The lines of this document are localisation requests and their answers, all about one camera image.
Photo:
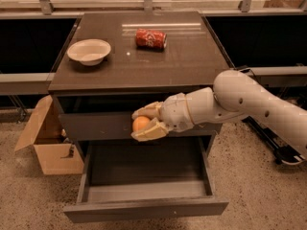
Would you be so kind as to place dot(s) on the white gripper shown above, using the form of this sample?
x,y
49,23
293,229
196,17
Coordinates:
x,y
175,114

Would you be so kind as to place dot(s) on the orange fruit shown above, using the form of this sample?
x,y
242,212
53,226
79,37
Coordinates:
x,y
140,122

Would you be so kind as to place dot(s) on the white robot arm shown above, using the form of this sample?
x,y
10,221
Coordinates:
x,y
233,96

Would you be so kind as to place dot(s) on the open bottom drawer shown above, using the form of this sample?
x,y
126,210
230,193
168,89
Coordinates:
x,y
125,180

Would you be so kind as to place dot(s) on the dark grey drawer cabinet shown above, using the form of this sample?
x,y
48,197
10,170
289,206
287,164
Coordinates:
x,y
131,76

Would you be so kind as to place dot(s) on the scratched middle drawer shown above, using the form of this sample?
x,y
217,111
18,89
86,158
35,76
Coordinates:
x,y
97,126

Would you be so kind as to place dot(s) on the red soda can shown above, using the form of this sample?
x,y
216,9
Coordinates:
x,y
151,39

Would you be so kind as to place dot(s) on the white bowl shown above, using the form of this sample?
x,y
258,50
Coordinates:
x,y
89,52

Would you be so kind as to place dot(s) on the open cardboard box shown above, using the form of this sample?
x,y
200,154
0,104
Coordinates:
x,y
43,132

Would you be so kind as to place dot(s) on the metal window railing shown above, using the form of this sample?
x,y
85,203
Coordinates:
x,y
144,0

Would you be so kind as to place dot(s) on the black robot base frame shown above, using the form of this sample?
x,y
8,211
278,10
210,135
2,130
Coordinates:
x,y
283,153

